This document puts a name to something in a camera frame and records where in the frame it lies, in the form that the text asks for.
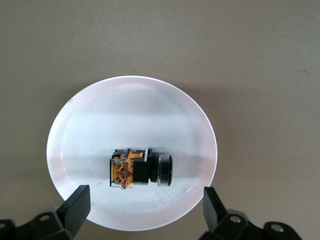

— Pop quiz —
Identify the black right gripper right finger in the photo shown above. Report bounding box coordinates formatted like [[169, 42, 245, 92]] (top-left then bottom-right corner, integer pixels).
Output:
[[199, 186, 305, 240]]

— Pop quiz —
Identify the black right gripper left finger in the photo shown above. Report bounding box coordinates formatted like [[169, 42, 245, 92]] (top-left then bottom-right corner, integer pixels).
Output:
[[0, 184, 91, 240]]

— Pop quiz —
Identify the orange and black switch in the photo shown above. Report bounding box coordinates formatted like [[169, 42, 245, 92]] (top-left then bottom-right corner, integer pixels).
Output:
[[109, 147, 174, 190]]

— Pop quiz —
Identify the pink round plate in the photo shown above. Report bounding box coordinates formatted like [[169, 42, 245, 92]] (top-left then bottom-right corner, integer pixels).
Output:
[[46, 75, 218, 232]]

